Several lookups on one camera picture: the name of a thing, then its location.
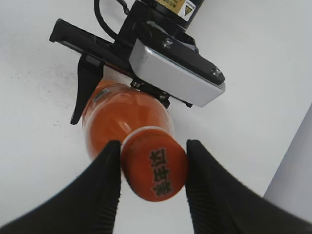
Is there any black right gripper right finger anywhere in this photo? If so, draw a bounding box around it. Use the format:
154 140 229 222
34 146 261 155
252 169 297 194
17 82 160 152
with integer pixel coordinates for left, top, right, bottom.
185 139 312 234

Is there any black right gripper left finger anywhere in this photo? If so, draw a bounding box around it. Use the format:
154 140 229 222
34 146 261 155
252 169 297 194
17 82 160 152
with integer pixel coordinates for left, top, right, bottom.
0 140 121 234

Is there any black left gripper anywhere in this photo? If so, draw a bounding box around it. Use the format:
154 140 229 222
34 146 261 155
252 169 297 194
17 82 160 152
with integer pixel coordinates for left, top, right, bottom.
48 9 198 125

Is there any orange soda plastic bottle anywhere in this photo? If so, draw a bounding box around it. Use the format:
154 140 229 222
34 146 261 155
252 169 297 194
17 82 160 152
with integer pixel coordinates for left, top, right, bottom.
82 80 174 159

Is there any orange bottle cap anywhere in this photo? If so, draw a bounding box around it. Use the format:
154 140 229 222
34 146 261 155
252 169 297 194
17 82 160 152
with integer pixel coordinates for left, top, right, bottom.
120 126 189 202

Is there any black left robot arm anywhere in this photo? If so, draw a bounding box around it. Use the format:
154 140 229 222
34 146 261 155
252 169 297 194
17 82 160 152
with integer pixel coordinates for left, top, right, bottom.
49 0 198 125

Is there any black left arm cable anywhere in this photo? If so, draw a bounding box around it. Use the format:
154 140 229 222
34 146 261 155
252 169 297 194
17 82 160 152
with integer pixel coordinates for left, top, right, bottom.
94 0 132 39

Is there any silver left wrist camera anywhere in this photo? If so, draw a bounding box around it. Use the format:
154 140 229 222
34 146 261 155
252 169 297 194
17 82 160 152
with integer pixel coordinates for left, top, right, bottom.
129 39 225 107

